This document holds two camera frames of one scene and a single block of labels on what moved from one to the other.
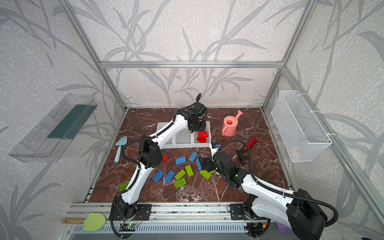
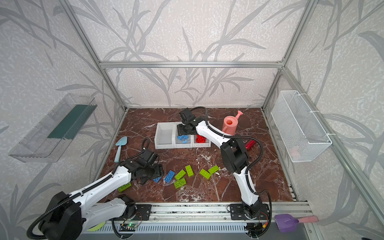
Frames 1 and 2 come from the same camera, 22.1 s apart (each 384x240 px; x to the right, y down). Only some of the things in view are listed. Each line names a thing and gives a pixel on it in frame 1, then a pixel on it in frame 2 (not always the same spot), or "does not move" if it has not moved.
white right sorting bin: [196, 143] does not move
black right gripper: [210, 163] to [183, 129]
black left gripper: [197, 124] to [156, 172]
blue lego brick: [180, 160] to [184, 138]
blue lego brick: [169, 176] does not move
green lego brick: [180, 183] does not move
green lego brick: [180, 174] does not move
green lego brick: [122, 187] does not move
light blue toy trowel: [121, 141] does not move
